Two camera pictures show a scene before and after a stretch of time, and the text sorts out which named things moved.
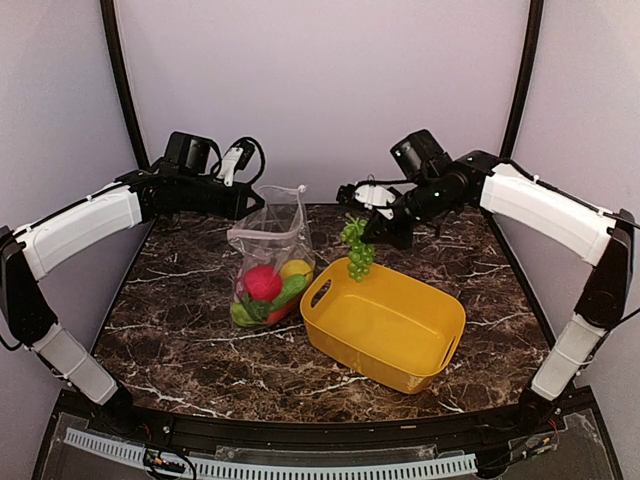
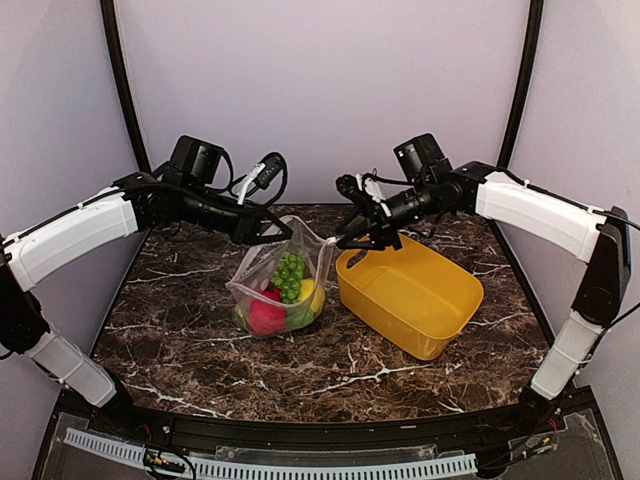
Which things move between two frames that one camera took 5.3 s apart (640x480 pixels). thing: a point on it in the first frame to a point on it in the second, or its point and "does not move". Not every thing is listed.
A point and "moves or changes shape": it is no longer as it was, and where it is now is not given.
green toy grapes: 361,253 to 289,277
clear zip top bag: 273,265 moves or changes shape
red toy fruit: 262,282 to 266,318
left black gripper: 237,208 to 248,226
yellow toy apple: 296,267 to 310,289
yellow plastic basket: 395,328 moves or changes shape
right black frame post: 519,101 does not move
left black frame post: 108,8 does not move
